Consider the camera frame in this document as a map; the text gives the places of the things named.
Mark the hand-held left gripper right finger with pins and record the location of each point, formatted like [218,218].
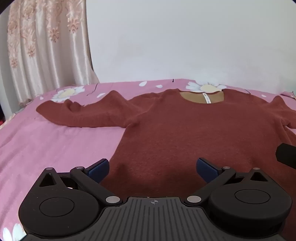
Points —
[205,170]

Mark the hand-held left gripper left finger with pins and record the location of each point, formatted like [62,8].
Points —
[99,170]

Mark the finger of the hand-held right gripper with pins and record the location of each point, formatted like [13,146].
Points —
[286,154]

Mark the rust red knit sweater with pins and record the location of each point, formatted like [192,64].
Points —
[173,139]

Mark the pink floral bed sheet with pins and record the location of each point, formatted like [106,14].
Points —
[46,143]

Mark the beige patterned curtain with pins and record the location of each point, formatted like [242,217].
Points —
[46,46]

